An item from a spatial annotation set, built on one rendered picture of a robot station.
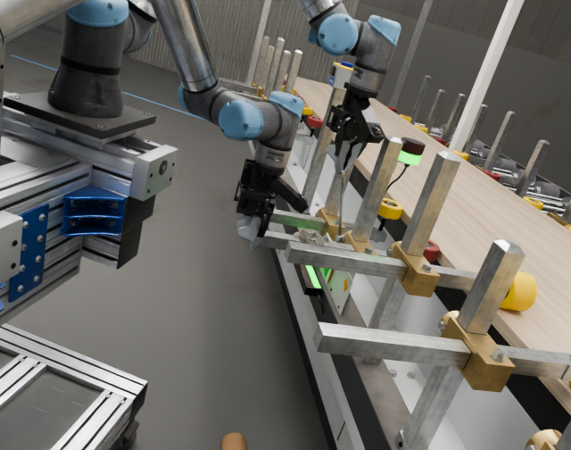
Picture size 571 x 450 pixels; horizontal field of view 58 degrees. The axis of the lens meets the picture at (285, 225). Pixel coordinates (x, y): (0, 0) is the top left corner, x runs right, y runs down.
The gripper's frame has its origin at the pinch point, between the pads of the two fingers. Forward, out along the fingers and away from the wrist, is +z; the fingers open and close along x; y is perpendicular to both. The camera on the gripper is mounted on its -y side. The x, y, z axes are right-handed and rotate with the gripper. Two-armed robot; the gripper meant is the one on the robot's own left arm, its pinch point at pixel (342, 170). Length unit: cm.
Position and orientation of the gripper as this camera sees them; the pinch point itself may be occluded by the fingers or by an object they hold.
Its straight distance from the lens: 127.0
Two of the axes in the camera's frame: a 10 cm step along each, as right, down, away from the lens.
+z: -2.7, 8.7, 4.1
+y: -4.8, -4.9, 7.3
